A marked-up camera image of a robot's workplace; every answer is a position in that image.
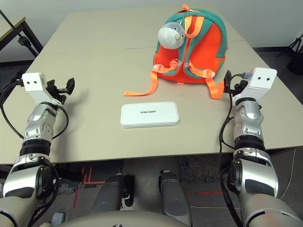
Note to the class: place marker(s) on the tan side table black legs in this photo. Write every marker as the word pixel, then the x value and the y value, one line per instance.
pixel 11 28

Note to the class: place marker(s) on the dark speckled floor mat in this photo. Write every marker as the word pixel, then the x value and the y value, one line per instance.
pixel 203 168

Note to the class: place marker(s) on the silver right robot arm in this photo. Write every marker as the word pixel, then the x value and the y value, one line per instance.
pixel 248 118

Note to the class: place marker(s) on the grey plush toy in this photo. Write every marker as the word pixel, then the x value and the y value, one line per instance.
pixel 169 35

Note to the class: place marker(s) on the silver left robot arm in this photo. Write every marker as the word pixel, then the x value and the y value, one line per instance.
pixel 38 132

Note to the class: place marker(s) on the grey robot leg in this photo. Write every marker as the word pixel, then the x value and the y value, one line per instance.
pixel 172 196
pixel 109 194

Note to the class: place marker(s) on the beige robot torso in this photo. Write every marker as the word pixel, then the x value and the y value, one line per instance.
pixel 123 220

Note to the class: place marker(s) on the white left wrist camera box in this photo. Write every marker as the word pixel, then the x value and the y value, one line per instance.
pixel 35 82

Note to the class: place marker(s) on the white pencil case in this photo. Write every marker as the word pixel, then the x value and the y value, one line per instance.
pixel 149 115

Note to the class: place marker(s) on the black tripod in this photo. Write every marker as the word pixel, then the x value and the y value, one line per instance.
pixel 294 45

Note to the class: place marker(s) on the grey right robot leg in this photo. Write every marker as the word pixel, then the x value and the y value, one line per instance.
pixel 172 196

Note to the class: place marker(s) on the black bag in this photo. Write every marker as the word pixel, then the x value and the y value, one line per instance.
pixel 296 66

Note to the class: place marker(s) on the grey left robot leg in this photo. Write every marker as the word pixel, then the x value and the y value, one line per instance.
pixel 109 194

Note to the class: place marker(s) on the black pole with clamp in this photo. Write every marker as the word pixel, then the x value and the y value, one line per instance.
pixel 13 27

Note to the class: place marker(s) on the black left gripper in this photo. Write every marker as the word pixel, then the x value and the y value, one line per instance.
pixel 58 94

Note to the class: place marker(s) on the grey blue floor box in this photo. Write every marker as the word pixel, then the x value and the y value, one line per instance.
pixel 58 217

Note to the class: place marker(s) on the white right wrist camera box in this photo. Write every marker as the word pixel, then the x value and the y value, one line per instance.
pixel 261 80

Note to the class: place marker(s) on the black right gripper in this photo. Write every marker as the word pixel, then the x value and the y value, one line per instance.
pixel 239 88

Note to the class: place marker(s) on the orange and teal backpack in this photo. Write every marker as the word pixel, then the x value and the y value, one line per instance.
pixel 201 54

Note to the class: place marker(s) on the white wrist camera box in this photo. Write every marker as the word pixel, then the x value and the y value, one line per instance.
pixel 261 80
pixel 35 82

